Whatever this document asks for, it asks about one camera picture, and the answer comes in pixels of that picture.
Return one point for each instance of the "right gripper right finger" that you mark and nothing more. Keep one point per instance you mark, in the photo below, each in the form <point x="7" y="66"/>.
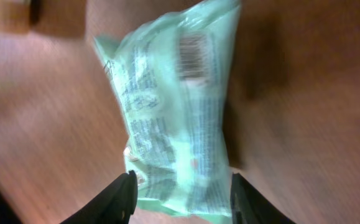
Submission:
<point x="249" y="206"/>

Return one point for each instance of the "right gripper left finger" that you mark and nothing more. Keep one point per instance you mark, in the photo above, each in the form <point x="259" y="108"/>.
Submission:
<point x="114" y="205"/>

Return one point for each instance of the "teal snack pouch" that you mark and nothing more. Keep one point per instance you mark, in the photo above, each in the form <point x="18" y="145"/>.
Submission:
<point x="170" y="79"/>

